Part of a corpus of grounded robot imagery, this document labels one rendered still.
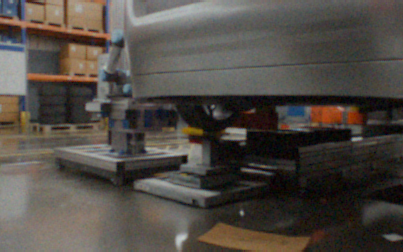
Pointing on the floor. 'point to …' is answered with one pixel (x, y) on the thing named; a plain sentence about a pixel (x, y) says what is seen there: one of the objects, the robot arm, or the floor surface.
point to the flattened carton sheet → (252, 240)
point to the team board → (7, 63)
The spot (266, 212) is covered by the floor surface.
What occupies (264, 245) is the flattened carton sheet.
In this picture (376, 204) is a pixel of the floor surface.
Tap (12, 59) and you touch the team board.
